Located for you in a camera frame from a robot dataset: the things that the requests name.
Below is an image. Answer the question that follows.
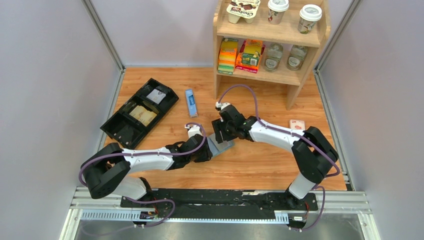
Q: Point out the teal card holder wallet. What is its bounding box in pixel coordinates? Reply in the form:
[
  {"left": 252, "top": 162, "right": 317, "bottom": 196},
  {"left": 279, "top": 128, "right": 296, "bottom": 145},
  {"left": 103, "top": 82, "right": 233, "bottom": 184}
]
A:
[{"left": 207, "top": 136, "right": 235, "bottom": 158}]

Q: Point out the gold card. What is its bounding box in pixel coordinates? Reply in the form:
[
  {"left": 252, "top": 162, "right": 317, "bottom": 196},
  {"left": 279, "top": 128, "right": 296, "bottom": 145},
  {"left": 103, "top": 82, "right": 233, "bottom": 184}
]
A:
[{"left": 129, "top": 105, "right": 157, "bottom": 127}]

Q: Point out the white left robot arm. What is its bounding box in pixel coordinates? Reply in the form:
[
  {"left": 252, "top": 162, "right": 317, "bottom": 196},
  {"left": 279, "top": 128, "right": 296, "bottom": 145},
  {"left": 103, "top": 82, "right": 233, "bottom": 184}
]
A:
[{"left": 78, "top": 134, "right": 213, "bottom": 208}]

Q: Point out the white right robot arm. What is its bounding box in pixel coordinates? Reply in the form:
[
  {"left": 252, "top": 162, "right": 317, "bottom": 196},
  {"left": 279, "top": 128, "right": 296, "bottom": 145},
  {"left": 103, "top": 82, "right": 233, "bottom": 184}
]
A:
[{"left": 212, "top": 102, "right": 339, "bottom": 210}]

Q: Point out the silver card in tray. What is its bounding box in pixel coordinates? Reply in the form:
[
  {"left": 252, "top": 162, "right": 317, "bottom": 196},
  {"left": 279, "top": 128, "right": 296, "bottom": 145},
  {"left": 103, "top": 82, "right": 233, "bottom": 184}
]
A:
[{"left": 146, "top": 88, "right": 167, "bottom": 105}]

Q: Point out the blue slim box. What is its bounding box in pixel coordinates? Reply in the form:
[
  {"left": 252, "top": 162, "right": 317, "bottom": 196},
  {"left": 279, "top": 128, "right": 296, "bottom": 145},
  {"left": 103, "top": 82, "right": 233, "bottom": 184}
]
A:
[{"left": 185, "top": 88, "right": 199, "bottom": 118}]

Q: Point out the white Kamenoko sponge pack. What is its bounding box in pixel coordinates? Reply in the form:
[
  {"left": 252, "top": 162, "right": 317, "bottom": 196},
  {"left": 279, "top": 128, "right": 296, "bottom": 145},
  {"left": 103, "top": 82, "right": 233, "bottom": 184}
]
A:
[{"left": 289, "top": 119, "right": 306, "bottom": 130}]

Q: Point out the orange pink sponge pack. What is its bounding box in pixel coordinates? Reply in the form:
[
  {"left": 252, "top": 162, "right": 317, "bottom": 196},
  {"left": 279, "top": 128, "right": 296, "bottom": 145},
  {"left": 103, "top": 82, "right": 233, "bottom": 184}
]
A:
[{"left": 235, "top": 39, "right": 265, "bottom": 74}]

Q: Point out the green sponge pack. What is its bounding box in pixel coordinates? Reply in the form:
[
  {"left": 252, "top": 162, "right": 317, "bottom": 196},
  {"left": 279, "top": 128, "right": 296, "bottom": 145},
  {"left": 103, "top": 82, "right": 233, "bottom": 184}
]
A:
[{"left": 217, "top": 37, "right": 239, "bottom": 75}]

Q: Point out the glass jar left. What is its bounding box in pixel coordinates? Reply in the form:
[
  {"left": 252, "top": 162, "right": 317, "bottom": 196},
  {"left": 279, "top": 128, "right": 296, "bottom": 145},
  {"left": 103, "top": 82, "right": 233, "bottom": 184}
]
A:
[{"left": 263, "top": 43, "right": 284, "bottom": 73}]

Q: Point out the glass jar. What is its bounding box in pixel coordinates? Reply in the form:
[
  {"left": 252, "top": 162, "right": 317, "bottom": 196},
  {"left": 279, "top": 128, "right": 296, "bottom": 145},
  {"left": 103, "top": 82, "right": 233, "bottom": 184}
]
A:
[
  {"left": 286, "top": 45, "right": 309, "bottom": 71},
  {"left": 263, "top": 43, "right": 284, "bottom": 73}
]

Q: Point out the black compartment tray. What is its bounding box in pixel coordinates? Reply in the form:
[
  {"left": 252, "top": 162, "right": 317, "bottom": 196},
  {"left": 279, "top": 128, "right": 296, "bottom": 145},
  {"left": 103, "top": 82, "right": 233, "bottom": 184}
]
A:
[{"left": 100, "top": 78, "right": 179, "bottom": 150}]

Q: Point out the glass jar right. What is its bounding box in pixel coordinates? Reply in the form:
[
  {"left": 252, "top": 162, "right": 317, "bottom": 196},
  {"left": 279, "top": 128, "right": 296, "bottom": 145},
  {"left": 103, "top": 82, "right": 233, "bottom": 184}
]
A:
[{"left": 286, "top": 45, "right": 309, "bottom": 71}]

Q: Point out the wooden shelf unit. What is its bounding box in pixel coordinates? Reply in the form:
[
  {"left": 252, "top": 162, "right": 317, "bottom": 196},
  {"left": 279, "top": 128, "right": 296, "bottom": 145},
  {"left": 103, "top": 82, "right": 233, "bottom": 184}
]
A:
[{"left": 213, "top": 0, "right": 331, "bottom": 110}]

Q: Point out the chocolate pudding cup pack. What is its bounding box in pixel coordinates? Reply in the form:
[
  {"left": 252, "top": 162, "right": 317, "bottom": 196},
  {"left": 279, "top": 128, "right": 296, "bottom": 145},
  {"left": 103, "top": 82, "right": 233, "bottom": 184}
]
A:
[{"left": 226, "top": 0, "right": 261, "bottom": 24}]

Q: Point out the paper coffee cup left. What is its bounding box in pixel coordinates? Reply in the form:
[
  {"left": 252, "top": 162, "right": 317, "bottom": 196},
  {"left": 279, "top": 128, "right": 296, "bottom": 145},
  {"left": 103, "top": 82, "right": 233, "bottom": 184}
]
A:
[{"left": 267, "top": 0, "right": 289, "bottom": 25}]

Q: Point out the paper coffee cup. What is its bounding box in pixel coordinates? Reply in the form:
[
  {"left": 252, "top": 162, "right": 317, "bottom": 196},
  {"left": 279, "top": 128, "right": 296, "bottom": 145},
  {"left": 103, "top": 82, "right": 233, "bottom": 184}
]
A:
[
  {"left": 267, "top": 0, "right": 289, "bottom": 25},
  {"left": 297, "top": 4, "right": 323, "bottom": 34}
]

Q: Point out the paper coffee cup right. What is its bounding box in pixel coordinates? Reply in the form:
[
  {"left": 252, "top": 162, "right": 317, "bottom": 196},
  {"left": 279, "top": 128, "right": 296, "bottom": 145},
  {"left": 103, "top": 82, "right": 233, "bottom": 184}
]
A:
[{"left": 297, "top": 4, "right": 323, "bottom": 34}]

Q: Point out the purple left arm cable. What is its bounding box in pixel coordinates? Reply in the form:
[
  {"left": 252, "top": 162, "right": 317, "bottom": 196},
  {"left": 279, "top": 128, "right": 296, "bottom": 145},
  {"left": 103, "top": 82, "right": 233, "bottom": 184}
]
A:
[{"left": 78, "top": 122, "right": 208, "bottom": 229}]

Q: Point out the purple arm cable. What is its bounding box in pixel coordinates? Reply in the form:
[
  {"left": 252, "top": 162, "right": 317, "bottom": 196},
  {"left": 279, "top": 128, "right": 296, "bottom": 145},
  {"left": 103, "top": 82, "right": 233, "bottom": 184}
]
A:
[
  {"left": 217, "top": 84, "right": 341, "bottom": 232},
  {"left": 78, "top": 122, "right": 208, "bottom": 229}
]

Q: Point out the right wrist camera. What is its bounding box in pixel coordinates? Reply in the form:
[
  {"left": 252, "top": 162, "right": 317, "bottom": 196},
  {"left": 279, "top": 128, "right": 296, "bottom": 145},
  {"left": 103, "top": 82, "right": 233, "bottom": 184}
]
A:
[{"left": 215, "top": 101, "right": 231, "bottom": 111}]

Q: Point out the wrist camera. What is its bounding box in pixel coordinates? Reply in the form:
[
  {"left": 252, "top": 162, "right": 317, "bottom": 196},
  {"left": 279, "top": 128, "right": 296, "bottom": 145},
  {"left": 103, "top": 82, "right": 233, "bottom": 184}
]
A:
[
  {"left": 215, "top": 101, "right": 231, "bottom": 111},
  {"left": 187, "top": 125, "right": 203, "bottom": 138}
]

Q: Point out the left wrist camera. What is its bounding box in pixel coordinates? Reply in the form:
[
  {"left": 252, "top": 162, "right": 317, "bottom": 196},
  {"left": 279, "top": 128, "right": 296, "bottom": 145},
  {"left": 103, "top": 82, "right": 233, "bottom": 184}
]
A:
[{"left": 187, "top": 125, "right": 203, "bottom": 138}]

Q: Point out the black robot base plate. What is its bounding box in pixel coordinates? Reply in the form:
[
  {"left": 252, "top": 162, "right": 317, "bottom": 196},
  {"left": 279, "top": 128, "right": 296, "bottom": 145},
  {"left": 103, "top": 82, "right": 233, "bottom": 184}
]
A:
[{"left": 120, "top": 188, "right": 319, "bottom": 220}]

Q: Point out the aluminium frame rail right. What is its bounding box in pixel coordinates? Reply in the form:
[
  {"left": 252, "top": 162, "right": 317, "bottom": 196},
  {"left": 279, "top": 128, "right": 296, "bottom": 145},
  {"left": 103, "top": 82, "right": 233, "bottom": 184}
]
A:
[{"left": 313, "top": 0, "right": 362, "bottom": 191}]

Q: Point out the aluminium frame rail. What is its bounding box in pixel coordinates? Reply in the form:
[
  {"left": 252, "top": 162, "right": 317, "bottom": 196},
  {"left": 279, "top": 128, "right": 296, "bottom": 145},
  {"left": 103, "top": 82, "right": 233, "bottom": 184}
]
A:
[
  {"left": 313, "top": 0, "right": 362, "bottom": 191},
  {"left": 81, "top": 0, "right": 126, "bottom": 188}
]

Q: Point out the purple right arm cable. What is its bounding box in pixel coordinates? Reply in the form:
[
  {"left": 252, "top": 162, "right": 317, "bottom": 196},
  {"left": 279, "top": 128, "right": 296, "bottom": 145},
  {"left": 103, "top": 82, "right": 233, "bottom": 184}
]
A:
[{"left": 217, "top": 84, "right": 341, "bottom": 232}]

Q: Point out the aluminium frame rail left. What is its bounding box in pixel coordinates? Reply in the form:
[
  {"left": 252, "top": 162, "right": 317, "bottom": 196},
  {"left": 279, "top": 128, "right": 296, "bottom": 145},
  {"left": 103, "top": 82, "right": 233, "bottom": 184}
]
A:
[{"left": 81, "top": 0, "right": 126, "bottom": 188}]

